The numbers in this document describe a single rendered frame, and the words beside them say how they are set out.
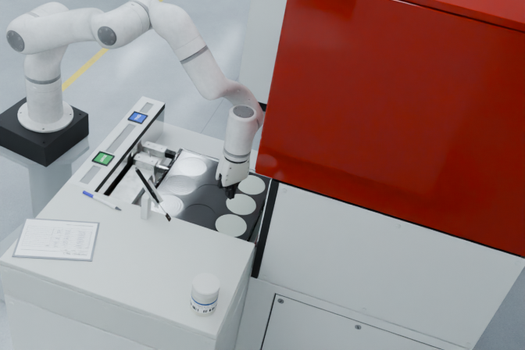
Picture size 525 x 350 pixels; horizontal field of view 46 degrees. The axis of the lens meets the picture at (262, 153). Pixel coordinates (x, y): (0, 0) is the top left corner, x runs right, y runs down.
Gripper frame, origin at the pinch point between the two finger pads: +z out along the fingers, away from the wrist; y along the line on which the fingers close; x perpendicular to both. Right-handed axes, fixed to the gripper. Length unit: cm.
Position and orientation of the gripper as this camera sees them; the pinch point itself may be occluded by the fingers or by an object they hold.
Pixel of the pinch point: (230, 191)
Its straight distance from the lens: 197.4
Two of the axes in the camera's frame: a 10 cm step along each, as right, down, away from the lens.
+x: 6.1, 5.6, -5.6
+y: -7.8, 2.9, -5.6
